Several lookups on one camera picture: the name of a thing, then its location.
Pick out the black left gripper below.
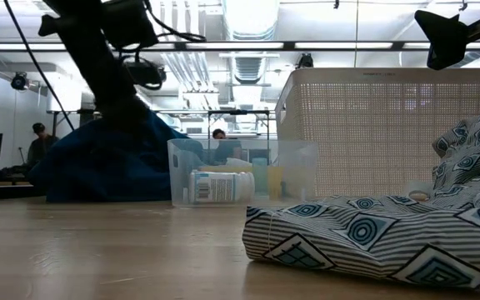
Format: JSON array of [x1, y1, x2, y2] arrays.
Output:
[[83, 49, 168, 138]]

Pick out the dark blue scrub garment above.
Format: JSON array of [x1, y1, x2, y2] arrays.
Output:
[[27, 108, 208, 204]]

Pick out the white bottle blue label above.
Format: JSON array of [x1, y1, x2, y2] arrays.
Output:
[[187, 169, 257, 206]]

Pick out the small teal vial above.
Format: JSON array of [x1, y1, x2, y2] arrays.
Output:
[[251, 157, 269, 195]]

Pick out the grey patterned hospital gown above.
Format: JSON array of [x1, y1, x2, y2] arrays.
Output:
[[242, 103, 480, 292]]

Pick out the person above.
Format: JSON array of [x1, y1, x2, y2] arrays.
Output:
[[26, 122, 61, 168], [211, 128, 243, 164]]

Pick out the white perforated laundry basket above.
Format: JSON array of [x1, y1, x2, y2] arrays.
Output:
[[275, 67, 480, 199]]

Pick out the black overhead light beam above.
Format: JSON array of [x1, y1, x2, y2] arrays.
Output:
[[0, 40, 480, 53]]

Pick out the clear plastic bin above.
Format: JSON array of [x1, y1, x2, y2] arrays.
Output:
[[167, 137, 319, 208]]

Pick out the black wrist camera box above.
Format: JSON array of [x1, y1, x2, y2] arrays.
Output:
[[101, 0, 160, 50]]

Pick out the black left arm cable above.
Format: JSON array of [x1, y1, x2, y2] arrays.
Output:
[[2, 0, 207, 131]]

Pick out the black ceiling camera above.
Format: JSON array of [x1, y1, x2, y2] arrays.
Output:
[[297, 52, 315, 70], [9, 72, 29, 92]]

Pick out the silver ceiling duct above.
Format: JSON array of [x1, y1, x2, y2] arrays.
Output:
[[222, 0, 281, 84]]

